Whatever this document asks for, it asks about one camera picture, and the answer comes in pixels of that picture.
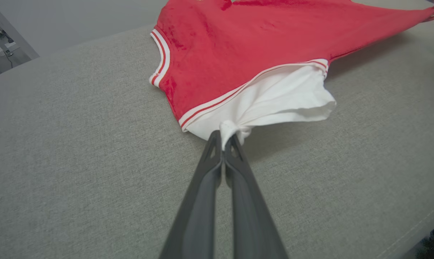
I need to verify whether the white power strip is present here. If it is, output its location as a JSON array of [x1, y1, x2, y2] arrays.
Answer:
[[0, 41, 18, 58]]

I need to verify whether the red and white jersey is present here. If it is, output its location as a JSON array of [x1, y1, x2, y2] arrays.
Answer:
[[149, 0, 434, 151]]

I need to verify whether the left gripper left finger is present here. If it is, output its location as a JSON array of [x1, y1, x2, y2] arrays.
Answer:
[[159, 130, 225, 259]]

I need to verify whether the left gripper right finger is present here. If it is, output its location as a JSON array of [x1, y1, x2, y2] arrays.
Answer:
[[224, 133, 290, 259]]

